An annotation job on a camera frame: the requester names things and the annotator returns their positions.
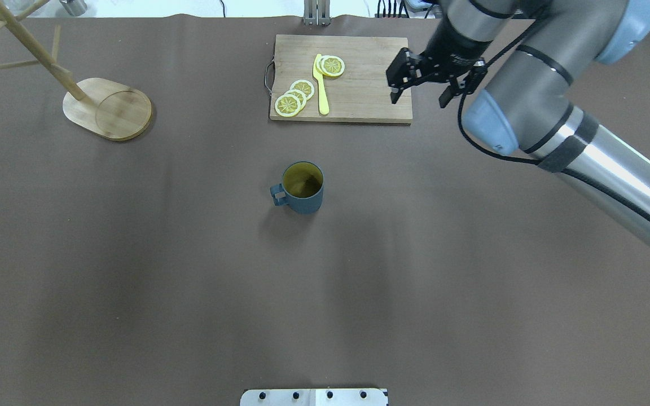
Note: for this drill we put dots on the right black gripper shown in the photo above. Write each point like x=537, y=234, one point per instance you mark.
x=453, y=49

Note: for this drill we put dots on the blue cup yellow inside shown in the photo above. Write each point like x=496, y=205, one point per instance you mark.
x=301, y=188

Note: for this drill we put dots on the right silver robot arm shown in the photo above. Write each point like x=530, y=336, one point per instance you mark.
x=513, y=65

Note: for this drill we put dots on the wooden cup rack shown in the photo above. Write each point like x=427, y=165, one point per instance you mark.
x=111, y=110

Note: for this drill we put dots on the wooden cutting board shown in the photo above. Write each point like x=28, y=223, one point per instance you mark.
x=360, y=95

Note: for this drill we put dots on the lemon slice four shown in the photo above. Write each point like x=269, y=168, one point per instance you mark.
x=333, y=66

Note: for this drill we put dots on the yellow plastic knife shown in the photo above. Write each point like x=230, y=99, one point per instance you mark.
x=323, y=105

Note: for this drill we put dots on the lemon slice five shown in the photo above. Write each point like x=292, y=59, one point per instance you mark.
x=318, y=64

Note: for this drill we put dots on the lemon slice three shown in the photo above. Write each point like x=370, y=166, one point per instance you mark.
x=304, y=86

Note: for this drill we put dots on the lemon slice two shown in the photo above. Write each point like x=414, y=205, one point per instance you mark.
x=299, y=95

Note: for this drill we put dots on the lemon slice one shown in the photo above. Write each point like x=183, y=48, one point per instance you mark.
x=288, y=105

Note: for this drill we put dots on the aluminium frame post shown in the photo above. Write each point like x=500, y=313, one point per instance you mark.
x=317, y=13

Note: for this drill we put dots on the white camera pillar base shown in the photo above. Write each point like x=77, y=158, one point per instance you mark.
x=316, y=396

